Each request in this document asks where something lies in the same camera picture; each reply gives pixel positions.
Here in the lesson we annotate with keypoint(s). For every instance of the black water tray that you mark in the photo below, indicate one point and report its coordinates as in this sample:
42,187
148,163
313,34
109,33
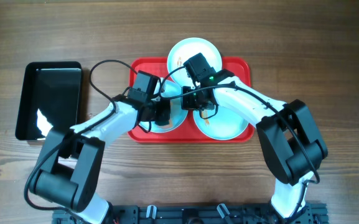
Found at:
51,97

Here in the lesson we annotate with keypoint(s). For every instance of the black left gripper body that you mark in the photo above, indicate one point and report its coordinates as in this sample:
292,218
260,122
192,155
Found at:
162,115

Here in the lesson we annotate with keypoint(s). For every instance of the red plastic tray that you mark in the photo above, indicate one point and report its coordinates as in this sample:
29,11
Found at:
188,131

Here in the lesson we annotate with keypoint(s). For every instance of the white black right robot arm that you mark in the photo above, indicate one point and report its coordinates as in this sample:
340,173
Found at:
292,145

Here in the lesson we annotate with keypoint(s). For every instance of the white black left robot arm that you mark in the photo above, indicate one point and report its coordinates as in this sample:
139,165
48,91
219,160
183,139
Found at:
68,166

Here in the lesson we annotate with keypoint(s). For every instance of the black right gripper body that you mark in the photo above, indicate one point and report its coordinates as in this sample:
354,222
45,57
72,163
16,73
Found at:
190,102

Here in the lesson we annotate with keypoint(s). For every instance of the light blue plate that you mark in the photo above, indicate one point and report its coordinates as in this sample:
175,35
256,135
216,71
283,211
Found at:
224,125
177,114
189,47

